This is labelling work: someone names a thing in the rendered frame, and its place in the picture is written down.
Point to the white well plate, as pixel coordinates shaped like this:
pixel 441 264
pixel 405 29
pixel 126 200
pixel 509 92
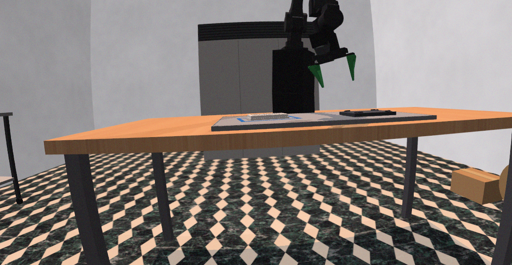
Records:
pixel 267 116

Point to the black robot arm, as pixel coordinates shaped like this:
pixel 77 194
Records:
pixel 328 18

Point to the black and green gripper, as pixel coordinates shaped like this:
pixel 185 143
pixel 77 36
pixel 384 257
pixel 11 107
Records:
pixel 331 56

